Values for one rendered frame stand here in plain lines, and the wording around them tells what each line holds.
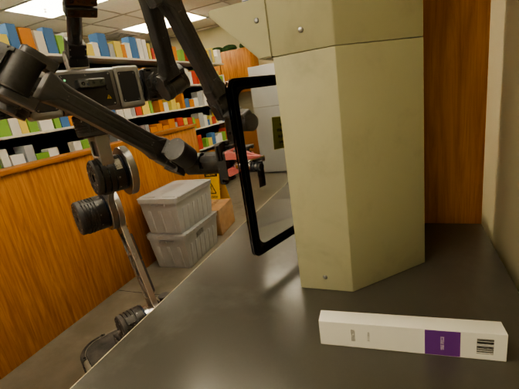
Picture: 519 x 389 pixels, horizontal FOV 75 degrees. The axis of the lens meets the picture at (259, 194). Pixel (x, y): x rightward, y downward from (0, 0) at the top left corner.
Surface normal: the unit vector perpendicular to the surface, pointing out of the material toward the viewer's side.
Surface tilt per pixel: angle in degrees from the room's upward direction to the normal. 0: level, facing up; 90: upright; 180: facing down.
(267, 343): 0
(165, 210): 96
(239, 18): 90
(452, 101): 90
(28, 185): 90
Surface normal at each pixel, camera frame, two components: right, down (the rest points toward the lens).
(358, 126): 0.40, 0.20
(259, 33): -0.36, 0.31
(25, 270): 0.92, -0.02
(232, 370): -0.14, -0.95
